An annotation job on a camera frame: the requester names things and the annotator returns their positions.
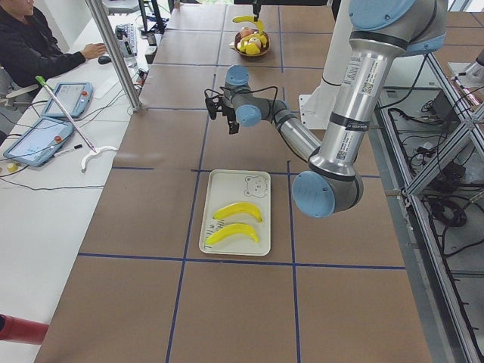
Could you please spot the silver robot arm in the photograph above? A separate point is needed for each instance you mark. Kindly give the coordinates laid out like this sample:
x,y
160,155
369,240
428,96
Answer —
x,y
381,32

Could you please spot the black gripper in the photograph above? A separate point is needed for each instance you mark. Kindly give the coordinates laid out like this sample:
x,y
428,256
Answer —
x,y
229,112
256,6

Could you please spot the teach pendant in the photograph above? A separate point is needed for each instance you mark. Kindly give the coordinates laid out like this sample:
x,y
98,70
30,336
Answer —
x,y
74,96
36,146

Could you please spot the yellow banana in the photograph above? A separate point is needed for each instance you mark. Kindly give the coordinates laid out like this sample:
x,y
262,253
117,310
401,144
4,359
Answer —
x,y
242,45
250,19
230,230
238,208

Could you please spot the yellow star fruit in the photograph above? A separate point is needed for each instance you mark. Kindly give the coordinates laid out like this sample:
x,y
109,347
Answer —
x,y
252,50

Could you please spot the white bear tray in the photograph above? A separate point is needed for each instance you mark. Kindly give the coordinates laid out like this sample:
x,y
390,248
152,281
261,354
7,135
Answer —
x,y
230,186

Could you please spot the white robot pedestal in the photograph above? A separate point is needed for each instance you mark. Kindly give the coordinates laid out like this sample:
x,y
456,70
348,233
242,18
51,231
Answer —
x,y
315,109

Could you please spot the brown wicker basket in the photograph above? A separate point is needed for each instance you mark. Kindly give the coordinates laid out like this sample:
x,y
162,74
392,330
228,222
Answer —
x,y
264,49

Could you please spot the seated person in black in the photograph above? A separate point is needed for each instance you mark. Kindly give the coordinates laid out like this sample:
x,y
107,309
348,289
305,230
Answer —
x,y
29,49

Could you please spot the black computer mouse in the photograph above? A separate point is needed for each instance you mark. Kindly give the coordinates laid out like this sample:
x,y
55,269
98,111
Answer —
x,y
102,60

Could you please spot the aluminium frame post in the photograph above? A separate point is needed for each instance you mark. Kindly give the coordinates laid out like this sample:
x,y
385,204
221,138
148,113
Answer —
x,y
96,8

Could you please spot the long reach stick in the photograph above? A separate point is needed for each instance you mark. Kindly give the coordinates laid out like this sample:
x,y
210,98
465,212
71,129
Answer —
x,y
94,151

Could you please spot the red cylinder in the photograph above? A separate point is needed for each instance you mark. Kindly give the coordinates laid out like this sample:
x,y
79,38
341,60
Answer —
x,y
20,330

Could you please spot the far teach pendant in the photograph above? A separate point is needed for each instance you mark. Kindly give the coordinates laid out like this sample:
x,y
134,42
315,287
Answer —
x,y
74,96

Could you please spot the black marker pen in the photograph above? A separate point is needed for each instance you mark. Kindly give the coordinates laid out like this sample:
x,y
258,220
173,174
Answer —
x,y
66,151

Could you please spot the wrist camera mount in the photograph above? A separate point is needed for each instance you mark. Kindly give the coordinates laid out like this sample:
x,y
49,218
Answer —
x,y
214,102

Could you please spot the near teach pendant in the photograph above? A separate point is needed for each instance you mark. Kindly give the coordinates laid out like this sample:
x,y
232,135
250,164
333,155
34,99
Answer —
x,y
36,146

